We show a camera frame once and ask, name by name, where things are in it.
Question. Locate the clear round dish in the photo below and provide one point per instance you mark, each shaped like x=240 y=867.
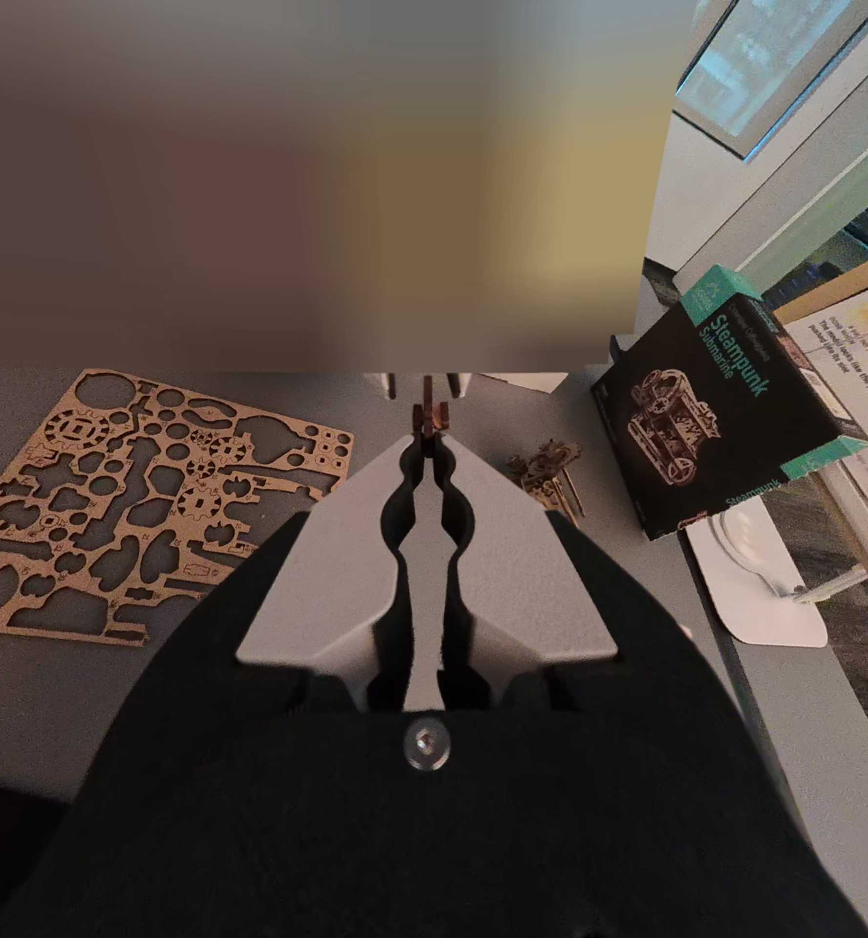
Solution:
x=752 y=542

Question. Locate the laser-cut wooden parts sheet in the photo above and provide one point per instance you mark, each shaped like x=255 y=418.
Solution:
x=141 y=505

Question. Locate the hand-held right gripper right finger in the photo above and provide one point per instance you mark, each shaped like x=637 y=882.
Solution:
x=529 y=586

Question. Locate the printed instruction board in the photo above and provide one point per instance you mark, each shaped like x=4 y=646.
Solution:
x=855 y=366

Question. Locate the window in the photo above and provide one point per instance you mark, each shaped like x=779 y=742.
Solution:
x=771 y=58

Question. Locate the black and teal model box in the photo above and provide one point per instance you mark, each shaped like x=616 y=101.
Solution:
x=719 y=418

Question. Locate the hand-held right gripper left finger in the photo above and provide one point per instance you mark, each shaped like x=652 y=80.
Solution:
x=316 y=586

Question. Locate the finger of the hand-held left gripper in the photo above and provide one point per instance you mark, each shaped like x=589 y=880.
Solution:
x=390 y=385
x=461 y=384

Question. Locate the small wooden model part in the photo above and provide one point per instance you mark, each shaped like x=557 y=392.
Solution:
x=429 y=418

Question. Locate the partly assembled wooden model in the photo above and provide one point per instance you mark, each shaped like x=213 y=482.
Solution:
x=546 y=476

